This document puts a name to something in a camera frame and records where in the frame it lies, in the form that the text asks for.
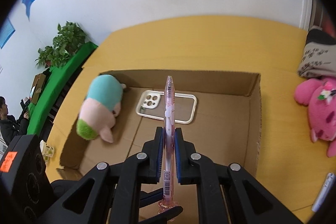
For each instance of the person in black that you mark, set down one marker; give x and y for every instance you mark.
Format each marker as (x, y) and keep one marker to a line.
(11, 127)

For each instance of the small yellow white box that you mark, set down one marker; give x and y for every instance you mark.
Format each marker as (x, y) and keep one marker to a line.
(47, 151)

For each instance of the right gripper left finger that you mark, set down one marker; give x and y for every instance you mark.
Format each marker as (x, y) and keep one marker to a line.
(107, 193)

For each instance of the pink plush toy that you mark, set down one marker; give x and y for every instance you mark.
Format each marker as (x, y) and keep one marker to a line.
(318, 95)

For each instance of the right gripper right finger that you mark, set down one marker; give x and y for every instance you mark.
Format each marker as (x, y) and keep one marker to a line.
(226, 194)

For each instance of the pink transparent pen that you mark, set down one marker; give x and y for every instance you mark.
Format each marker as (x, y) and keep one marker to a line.
(169, 148)

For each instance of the grey patterned cloth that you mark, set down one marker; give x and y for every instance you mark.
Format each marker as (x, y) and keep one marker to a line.
(319, 55)

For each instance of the green potted plant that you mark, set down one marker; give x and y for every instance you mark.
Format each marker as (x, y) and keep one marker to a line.
(69, 39)

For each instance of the green table cloth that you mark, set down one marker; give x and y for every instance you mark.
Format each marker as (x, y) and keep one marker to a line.
(54, 85)

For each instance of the pastel plush toy green hair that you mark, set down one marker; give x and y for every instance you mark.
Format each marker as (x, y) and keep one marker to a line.
(98, 112)

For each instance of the brown cardboard box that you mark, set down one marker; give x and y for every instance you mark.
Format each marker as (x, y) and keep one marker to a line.
(225, 120)

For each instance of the blue framed wall poster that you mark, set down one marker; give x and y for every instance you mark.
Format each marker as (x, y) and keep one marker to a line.
(7, 31)

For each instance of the clear phone case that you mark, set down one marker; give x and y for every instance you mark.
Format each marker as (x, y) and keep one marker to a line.
(152, 104)

